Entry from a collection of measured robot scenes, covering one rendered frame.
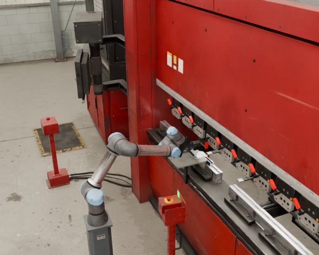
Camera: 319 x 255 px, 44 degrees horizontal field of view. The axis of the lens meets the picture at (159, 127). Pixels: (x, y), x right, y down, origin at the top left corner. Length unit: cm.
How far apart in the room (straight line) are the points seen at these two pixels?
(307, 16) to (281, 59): 29
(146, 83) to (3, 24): 617
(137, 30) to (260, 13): 152
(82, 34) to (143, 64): 60
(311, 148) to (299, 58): 46
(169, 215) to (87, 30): 174
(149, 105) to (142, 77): 30
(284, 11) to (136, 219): 269
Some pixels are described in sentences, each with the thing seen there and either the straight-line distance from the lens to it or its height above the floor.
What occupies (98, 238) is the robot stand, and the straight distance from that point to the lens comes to 292.
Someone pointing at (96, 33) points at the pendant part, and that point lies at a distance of 359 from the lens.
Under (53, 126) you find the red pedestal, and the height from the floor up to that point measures 77.
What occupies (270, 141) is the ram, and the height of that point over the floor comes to 152.
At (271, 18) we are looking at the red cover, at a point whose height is 221.
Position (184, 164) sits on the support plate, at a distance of 308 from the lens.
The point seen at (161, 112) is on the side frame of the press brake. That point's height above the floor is 103.
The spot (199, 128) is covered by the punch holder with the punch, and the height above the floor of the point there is 125.
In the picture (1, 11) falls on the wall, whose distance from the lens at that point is 944.
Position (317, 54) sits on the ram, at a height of 210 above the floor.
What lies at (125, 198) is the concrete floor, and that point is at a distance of 442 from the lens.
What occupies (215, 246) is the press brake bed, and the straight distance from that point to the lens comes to 312.
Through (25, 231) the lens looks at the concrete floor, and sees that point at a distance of 420.
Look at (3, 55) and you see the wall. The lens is 964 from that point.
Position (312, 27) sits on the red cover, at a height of 222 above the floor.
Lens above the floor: 261
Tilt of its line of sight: 26 degrees down
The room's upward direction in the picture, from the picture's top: straight up
